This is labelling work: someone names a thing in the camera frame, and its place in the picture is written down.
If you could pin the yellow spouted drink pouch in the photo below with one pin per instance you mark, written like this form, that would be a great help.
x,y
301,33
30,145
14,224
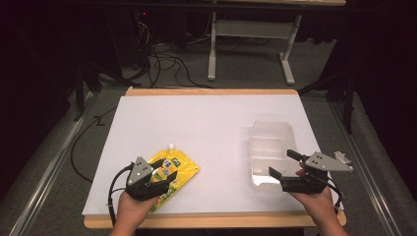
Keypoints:
x,y
183,167

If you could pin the metal floor rail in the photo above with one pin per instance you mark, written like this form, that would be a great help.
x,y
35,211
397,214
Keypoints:
x,y
49,170
364,170

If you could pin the black metal stand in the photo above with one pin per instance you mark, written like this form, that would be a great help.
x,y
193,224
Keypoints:
x,y
82,88
344,95

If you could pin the white metal desk frame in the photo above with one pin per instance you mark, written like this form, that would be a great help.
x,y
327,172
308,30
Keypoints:
x,y
250,29

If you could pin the person's right hand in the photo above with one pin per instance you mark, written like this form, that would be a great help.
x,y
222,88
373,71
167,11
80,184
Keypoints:
x,y
314,205

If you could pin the person's left hand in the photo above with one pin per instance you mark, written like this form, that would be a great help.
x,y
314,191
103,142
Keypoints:
x,y
132,209

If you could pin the white table mat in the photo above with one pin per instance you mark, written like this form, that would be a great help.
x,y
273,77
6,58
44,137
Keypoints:
x,y
196,131

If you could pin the clear plastic tray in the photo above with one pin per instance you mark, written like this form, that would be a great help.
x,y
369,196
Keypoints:
x,y
272,150

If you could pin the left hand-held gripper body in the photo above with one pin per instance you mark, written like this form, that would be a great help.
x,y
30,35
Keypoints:
x,y
144,190

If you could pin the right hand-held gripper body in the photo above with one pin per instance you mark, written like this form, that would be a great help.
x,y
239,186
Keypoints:
x,y
311,178

